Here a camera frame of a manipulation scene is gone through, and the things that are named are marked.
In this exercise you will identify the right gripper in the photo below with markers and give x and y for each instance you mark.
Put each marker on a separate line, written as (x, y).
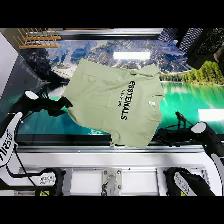
(166, 136)

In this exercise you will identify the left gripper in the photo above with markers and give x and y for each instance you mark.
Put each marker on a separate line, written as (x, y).
(58, 106)

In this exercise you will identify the pale green T-shirt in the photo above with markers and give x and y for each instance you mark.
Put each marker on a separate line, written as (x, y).
(110, 100)

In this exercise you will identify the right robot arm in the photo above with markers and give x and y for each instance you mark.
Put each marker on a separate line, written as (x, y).
(209, 134)

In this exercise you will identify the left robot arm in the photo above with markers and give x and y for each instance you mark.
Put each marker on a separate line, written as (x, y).
(8, 138)

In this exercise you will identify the brown clothes hanger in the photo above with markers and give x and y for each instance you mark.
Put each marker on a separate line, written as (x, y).
(41, 38)
(38, 46)
(40, 33)

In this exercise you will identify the silver frame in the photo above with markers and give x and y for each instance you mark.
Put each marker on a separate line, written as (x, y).
(133, 156)

